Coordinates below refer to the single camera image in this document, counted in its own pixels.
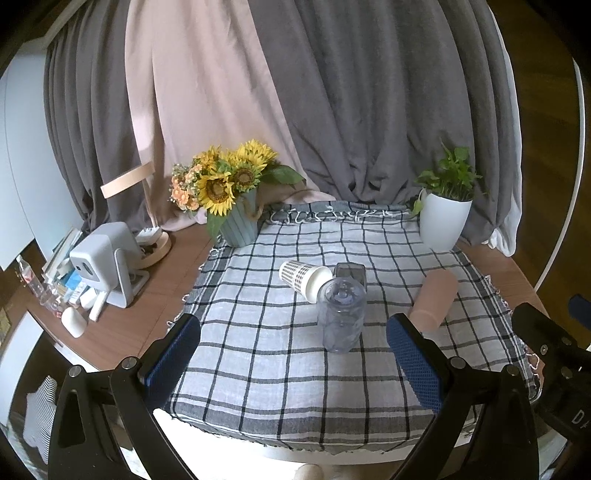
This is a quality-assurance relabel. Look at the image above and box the dark grey cup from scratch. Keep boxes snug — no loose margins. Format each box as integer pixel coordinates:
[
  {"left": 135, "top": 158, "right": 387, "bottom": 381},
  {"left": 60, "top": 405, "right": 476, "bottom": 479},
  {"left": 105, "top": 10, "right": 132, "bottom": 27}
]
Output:
[{"left": 333, "top": 262, "right": 368, "bottom": 292}]

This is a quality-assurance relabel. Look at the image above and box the orange flower bunch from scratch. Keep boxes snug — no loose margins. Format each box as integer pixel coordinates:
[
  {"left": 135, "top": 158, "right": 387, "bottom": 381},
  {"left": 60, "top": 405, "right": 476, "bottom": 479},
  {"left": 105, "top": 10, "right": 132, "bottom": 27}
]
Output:
[{"left": 168, "top": 163, "right": 208, "bottom": 214}]

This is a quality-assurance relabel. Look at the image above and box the clear plastic cup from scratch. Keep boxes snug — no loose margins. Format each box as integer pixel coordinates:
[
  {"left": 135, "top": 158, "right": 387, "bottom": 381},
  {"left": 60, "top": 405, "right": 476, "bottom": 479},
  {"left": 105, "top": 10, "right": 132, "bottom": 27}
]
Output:
[{"left": 317, "top": 277, "right": 368, "bottom": 354}]

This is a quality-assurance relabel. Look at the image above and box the pink curtain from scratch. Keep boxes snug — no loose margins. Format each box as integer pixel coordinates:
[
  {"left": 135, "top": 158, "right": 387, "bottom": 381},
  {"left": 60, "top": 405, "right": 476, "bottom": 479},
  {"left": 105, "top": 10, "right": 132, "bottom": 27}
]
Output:
[{"left": 124, "top": 0, "right": 326, "bottom": 232}]

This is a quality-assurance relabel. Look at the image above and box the checked tablecloth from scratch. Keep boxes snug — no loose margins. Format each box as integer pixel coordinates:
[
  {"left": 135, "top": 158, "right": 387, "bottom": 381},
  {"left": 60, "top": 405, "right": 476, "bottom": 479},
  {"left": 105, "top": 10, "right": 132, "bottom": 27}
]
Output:
[{"left": 165, "top": 200, "right": 544, "bottom": 456}]

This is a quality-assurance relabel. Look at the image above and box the teal ribbed vase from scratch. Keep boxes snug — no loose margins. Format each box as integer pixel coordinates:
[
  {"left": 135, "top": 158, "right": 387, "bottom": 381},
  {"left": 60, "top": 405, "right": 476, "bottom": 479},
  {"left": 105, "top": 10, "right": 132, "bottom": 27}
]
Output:
[{"left": 217, "top": 190, "right": 263, "bottom": 248}]

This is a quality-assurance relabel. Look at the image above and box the pink cup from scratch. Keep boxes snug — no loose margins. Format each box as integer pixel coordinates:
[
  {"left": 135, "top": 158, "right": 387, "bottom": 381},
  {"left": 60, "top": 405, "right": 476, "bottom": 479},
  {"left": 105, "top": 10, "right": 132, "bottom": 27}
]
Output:
[{"left": 409, "top": 270, "right": 460, "bottom": 332}]

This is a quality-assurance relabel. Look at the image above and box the white plant pot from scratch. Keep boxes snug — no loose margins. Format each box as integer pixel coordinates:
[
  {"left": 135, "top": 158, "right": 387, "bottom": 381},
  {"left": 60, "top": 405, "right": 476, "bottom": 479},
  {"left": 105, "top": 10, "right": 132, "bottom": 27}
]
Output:
[{"left": 419, "top": 188, "right": 474, "bottom": 253}]

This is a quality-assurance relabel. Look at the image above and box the white oval case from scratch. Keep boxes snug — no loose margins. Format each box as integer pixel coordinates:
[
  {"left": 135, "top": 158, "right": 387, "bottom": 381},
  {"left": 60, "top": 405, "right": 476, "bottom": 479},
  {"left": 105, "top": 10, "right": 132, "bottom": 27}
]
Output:
[{"left": 61, "top": 305, "right": 88, "bottom": 338}]

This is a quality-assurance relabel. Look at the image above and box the white cabinet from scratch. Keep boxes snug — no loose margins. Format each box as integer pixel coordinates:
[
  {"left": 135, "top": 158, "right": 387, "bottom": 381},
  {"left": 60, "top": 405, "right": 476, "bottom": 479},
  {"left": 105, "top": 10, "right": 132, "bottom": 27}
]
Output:
[{"left": 0, "top": 50, "right": 63, "bottom": 273}]

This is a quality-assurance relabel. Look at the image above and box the white patterned paper cup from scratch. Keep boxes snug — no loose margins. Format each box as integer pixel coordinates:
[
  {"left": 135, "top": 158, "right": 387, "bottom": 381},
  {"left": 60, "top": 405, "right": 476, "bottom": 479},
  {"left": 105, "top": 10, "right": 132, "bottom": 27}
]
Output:
[{"left": 278, "top": 259, "right": 334, "bottom": 304}]

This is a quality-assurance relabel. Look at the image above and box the clear water bottle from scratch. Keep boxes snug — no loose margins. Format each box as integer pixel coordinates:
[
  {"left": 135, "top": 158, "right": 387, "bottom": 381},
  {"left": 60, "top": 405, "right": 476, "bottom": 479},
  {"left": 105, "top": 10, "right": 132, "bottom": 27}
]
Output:
[{"left": 16, "top": 257, "right": 47, "bottom": 302}]

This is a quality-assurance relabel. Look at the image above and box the stack of books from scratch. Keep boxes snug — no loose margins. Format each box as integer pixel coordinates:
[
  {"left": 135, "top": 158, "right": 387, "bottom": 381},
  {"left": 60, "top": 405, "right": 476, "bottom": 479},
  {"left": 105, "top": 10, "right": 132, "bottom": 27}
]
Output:
[{"left": 41, "top": 228, "right": 101, "bottom": 306}]

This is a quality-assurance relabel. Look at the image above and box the white curved hoop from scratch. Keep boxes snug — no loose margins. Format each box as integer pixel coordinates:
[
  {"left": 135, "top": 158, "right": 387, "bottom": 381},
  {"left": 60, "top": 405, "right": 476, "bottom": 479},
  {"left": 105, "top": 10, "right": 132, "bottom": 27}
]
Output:
[{"left": 531, "top": 59, "right": 587, "bottom": 292}]

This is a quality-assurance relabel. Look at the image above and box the white remote control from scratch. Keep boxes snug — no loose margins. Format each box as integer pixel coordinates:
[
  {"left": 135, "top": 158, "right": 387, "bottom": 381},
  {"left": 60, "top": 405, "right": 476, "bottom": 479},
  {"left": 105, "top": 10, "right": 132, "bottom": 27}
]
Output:
[{"left": 89, "top": 290, "right": 110, "bottom": 322}]

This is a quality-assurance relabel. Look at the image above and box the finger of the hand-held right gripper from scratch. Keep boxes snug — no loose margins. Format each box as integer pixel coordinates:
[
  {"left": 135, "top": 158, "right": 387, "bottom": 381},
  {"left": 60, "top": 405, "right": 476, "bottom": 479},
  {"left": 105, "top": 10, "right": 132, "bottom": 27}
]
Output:
[
  {"left": 568, "top": 295, "right": 591, "bottom": 320},
  {"left": 511, "top": 302, "right": 591, "bottom": 371}
]

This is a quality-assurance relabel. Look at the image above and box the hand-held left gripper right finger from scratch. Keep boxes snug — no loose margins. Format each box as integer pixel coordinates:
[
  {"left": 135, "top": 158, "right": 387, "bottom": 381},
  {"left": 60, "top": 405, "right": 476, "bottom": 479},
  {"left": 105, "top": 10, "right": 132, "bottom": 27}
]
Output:
[{"left": 385, "top": 313, "right": 541, "bottom": 480}]

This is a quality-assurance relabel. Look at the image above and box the striped cloth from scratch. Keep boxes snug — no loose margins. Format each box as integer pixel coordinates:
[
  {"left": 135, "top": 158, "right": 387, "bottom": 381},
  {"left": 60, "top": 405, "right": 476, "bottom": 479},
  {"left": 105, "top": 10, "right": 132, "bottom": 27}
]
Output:
[{"left": 22, "top": 375, "right": 59, "bottom": 463}]

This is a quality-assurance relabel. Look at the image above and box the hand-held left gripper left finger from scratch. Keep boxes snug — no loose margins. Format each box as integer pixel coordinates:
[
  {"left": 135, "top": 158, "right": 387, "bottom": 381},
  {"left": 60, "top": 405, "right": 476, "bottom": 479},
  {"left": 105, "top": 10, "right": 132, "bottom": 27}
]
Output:
[{"left": 48, "top": 313, "right": 202, "bottom": 480}]

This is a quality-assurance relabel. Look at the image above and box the grey curtain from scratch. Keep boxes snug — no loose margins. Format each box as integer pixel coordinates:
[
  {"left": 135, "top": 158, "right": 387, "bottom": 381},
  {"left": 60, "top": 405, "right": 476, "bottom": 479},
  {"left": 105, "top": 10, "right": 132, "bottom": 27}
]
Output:
[
  {"left": 43, "top": 0, "right": 155, "bottom": 232},
  {"left": 249, "top": 0, "right": 523, "bottom": 247}
]

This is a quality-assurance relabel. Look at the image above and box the green leafy plant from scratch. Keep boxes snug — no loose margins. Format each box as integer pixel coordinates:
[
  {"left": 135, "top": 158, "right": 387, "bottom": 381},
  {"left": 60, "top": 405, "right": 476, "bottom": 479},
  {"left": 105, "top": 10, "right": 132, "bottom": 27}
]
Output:
[{"left": 408, "top": 142, "right": 486, "bottom": 219}]

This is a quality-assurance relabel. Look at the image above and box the sunflower bouquet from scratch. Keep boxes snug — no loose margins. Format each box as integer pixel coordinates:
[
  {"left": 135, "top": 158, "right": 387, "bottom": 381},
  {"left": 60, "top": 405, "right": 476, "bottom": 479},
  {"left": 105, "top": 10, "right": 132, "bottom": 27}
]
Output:
[{"left": 193, "top": 138, "right": 307, "bottom": 238}]

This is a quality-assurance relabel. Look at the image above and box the white projector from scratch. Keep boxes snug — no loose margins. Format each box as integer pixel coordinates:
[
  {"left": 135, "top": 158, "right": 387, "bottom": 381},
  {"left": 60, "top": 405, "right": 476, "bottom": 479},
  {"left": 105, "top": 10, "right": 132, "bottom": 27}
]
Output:
[{"left": 69, "top": 222, "right": 151, "bottom": 309}]

